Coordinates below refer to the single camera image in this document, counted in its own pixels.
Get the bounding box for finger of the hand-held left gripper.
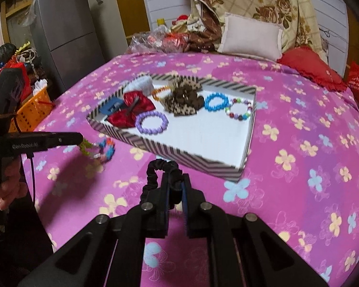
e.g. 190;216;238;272
43;132;84;150

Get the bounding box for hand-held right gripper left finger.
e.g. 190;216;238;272
18;173;169;287

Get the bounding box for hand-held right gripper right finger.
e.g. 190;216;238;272
181;173;330;287

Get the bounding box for black scrunchie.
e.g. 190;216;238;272
140;159;186;210

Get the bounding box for colourful flower bead bracelet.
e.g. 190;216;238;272
78;138;116;163

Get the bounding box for striped cardboard box tray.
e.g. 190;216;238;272
86;73;257;183

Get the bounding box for blue hair claw clip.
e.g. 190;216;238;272
100;97;126;117

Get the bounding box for purple bead bracelet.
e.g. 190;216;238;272
135;110;169;134

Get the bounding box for red bow hair clip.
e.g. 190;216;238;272
103;91;156;127

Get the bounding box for brown leopard scrunchie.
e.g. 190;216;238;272
163;88;205;117

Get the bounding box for cyan bead bracelet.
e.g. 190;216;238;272
204;93;230;112

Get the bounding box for mixed colour round bead bracelet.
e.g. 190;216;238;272
225;97;253;121

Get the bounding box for leopard print hair bow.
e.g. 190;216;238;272
168;77;204;93

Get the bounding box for person's left hand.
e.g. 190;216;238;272
0;157;28;213

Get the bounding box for orange plastic basket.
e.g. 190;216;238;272
7;88;53;133

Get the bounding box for black rounded bag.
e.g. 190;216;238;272
0;43;17;72

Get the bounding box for grey fridge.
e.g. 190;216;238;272
30;0;129;92

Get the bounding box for light blue scrunchie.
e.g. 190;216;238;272
124;76;154;94

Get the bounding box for person's dark clothing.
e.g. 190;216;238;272
0;155;56;287

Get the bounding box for pink floral blanket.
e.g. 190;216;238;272
21;52;359;287

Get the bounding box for clear plastic bag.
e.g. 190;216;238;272
129;25;189;55

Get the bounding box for yellow wooden door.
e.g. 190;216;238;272
115;0;151;56

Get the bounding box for red plush toy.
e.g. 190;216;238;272
172;14;192;26

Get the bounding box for beige pillow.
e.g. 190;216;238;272
217;12;285;60

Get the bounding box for red pillow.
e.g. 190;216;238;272
277;46;348;93

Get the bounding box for rainbow bead bracelet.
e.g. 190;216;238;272
151;84;172;102

